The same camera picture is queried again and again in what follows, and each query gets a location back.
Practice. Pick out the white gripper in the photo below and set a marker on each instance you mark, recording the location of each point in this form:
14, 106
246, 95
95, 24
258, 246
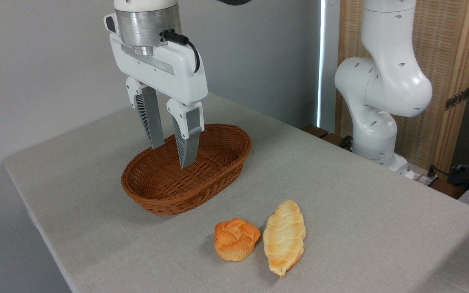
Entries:
165, 75

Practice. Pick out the round orange bread bun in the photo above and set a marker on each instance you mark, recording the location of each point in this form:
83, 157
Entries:
236, 240

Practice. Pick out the brown oval wicker basket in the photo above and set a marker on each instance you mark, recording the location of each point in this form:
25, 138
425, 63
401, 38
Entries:
214, 162

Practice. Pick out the long braided pale bread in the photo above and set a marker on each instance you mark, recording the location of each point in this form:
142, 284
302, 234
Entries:
284, 240

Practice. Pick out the dark brown wooden platform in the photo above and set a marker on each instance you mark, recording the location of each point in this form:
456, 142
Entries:
320, 132

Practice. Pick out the vertical white light strip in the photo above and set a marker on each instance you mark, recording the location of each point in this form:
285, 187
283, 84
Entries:
321, 61

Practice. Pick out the metal screen hinge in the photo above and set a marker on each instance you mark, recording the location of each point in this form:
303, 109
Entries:
457, 99

